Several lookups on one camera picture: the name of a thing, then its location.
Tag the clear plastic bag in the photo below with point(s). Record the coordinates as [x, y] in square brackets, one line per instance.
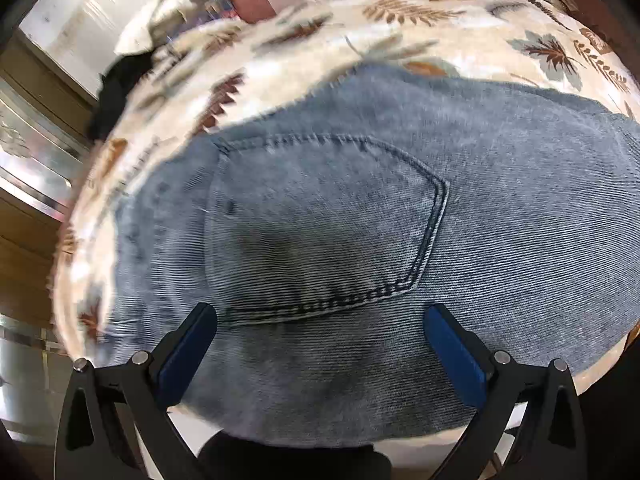
[220, 6]

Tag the cream cloth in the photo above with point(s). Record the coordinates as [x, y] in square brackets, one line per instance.
[150, 20]

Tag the wooden wardrobe with etched mirror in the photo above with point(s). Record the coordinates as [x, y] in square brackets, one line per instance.
[35, 125]

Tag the blue denim pants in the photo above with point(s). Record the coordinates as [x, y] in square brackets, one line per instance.
[325, 210]

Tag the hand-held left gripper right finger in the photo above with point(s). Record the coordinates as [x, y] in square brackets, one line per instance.
[455, 350]

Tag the person's dark trousers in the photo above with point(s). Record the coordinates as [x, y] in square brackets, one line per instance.
[295, 462]

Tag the cream leaf print blanket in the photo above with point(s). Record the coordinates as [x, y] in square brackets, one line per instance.
[450, 25]

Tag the black cloth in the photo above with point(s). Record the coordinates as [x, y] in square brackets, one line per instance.
[120, 95]

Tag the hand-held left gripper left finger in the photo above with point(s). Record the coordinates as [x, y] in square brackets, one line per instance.
[187, 347]

